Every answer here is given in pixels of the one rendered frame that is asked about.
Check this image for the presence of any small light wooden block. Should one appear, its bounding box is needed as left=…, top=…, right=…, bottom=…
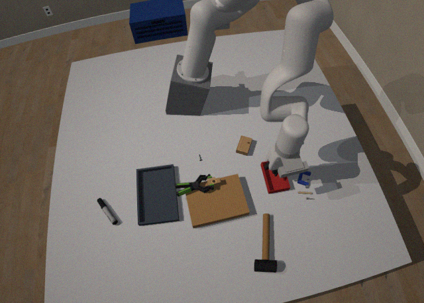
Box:
left=207, top=178, right=221, bottom=186

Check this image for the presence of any light wooden board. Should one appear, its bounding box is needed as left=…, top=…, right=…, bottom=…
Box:
left=185, top=174, right=250, bottom=228

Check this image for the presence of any small tan wooden block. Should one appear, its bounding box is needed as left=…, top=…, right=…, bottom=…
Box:
left=236, top=135, right=252, bottom=156

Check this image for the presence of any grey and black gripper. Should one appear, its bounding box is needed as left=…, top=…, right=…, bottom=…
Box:
left=264, top=145, right=283, bottom=176

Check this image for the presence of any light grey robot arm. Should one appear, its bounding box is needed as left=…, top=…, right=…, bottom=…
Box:
left=177, top=0, right=333, bottom=178

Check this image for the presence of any mallet with black head and wooden handle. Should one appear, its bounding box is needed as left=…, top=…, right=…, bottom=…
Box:
left=254, top=213, right=277, bottom=273

